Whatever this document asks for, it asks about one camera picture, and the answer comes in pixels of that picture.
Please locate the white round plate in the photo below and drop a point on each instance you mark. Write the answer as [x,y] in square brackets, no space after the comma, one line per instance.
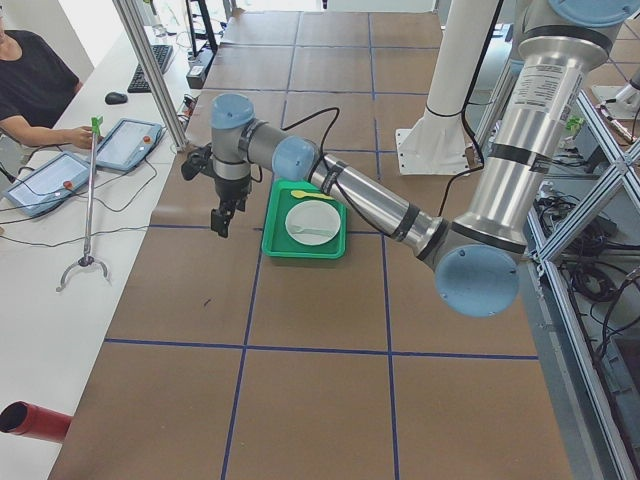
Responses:
[313,214]

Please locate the black power strip box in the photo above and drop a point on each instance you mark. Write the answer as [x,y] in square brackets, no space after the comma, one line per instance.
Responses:
[198,68]

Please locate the white plastic fork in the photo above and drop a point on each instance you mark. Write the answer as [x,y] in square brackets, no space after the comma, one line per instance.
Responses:
[298,230]

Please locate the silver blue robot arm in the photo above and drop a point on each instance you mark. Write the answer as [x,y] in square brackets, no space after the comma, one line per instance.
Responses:
[474,257]

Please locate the green plastic tray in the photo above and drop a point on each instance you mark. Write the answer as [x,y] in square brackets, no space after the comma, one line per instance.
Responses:
[276,241]

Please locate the aluminium frame rail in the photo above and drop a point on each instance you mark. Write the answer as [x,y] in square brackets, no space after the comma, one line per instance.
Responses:
[583,234]

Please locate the person in black shirt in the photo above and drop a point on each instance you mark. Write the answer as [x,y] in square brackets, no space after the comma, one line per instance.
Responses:
[36,88]

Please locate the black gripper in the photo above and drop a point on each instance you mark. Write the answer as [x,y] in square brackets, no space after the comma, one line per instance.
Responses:
[231,188]

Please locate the blue teach pendant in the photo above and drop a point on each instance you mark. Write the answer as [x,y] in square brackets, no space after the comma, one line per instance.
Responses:
[127,144]
[48,186]

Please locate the far blue teach pendant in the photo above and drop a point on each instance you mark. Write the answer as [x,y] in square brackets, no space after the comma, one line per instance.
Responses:
[127,144]

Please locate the red cylinder tube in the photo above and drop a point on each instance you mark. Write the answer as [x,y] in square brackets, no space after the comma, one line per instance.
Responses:
[36,422]

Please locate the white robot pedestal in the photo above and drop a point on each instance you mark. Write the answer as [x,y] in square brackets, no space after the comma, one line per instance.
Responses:
[435,145]

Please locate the near blue teach pendant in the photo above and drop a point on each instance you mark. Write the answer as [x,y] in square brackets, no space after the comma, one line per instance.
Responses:
[48,186]

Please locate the metal reacher grabber tool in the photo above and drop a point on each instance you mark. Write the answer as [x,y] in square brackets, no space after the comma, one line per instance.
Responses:
[87,259]

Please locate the yellow plastic spoon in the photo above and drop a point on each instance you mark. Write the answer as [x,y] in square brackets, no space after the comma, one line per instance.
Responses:
[300,194]

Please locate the aluminium frame post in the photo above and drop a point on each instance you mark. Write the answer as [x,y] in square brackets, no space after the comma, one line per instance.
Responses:
[134,28]

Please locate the black computer mouse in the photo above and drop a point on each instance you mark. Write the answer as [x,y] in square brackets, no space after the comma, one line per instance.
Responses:
[115,98]

